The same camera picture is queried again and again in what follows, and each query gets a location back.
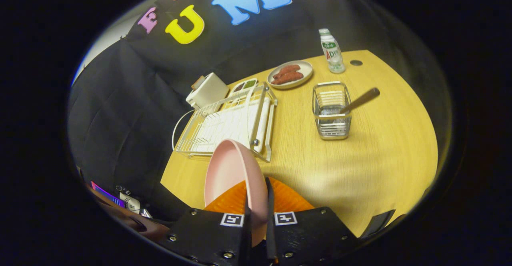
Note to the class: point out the white green-label drink bottle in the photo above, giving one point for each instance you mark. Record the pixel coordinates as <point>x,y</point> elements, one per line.
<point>332,54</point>

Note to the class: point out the white toaster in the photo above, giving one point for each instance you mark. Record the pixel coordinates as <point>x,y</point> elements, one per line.
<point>210,92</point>

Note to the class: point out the white printed cup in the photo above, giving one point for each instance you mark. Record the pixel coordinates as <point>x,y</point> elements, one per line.
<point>131,204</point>

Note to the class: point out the reddish brown sausage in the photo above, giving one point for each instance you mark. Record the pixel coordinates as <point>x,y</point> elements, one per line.
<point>288,78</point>
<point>287,70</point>

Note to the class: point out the purple lit screen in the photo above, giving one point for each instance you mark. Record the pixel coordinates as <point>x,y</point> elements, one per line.
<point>106,194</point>

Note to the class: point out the black backdrop cloth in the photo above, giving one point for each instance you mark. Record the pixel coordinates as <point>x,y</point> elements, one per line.
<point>132,98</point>

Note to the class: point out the toasted bread slice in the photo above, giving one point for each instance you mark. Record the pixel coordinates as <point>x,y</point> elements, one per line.
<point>197,82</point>

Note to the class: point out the black rectangular object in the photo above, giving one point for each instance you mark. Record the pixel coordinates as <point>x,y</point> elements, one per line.
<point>378,222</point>

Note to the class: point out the beige round plate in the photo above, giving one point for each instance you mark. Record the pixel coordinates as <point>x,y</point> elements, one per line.
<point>306,69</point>

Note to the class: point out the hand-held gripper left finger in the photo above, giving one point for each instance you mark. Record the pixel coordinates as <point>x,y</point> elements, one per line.
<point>246,234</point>

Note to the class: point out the pink plate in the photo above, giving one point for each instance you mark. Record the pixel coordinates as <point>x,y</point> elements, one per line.
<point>228,170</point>

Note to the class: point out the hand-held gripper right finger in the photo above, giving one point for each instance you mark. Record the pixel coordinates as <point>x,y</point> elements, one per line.
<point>270,202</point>

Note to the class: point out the white two-compartment condiment dish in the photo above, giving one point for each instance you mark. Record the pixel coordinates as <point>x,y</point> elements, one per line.
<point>248,84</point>

